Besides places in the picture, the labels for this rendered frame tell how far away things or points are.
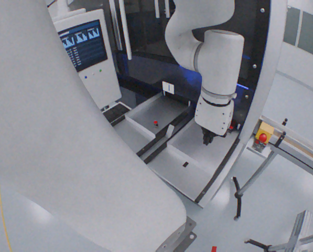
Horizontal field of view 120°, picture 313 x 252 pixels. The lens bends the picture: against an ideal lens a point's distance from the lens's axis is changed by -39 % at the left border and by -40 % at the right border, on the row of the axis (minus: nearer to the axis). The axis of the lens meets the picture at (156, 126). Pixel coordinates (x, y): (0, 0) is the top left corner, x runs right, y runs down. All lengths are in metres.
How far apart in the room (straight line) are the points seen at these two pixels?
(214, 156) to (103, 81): 0.91
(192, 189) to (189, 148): 0.21
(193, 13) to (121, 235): 0.27
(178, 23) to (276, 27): 0.41
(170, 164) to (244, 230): 1.16
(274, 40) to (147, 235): 0.61
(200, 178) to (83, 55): 0.99
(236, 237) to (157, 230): 1.43
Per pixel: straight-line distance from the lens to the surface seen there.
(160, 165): 0.68
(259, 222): 1.71
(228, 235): 1.55
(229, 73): 0.32
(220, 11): 0.22
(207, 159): 0.71
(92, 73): 1.11
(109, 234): 0.15
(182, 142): 0.75
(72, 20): 1.05
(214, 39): 0.30
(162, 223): 0.17
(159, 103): 1.01
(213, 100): 0.35
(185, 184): 0.64
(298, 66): 5.34
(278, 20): 0.60
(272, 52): 0.60
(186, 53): 0.35
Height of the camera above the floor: 1.46
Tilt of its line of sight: 43 degrees down
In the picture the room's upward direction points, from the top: 7 degrees counter-clockwise
